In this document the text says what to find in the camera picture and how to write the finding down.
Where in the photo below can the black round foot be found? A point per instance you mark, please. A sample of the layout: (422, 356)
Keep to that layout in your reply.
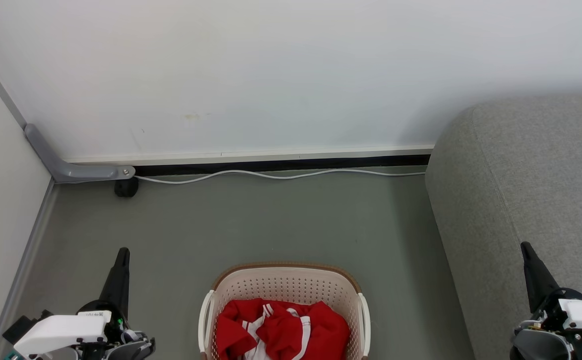
(126, 187)

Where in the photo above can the grey fabric sofa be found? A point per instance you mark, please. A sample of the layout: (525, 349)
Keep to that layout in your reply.
(521, 190)

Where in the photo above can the grey floor edge strip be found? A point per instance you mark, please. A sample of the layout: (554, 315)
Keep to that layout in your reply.
(21, 275)

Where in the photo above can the beige perforated laundry basket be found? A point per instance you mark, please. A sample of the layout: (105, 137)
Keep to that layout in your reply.
(286, 285)

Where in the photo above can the white skirting board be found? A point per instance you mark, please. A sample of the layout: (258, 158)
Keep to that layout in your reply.
(251, 155)

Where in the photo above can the grey metal partition bracket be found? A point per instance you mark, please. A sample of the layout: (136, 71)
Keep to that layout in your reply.
(71, 171)

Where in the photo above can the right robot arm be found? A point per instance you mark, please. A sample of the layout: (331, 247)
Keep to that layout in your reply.
(541, 347)

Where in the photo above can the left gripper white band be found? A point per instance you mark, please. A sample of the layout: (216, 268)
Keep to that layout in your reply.
(61, 330)

